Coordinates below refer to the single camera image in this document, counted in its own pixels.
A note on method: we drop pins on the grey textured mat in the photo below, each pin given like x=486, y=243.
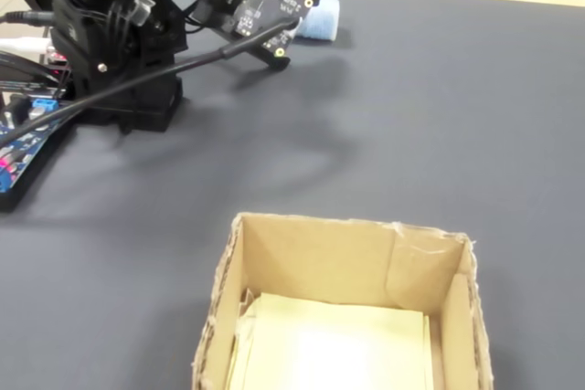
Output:
x=365, y=134

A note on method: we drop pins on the brown cardboard box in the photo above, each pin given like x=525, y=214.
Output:
x=329, y=262

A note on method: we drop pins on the blue circuit board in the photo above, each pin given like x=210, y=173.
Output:
x=18, y=157

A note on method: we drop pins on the pale yellow paper sheet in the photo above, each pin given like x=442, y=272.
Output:
x=329, y=344

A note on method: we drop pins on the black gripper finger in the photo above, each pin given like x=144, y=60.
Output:
x=272, y=61

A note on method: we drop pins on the black wrist camera board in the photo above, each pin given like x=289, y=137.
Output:
x=269, y=2

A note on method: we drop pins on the light blue yarn block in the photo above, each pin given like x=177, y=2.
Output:
x=322, y=17

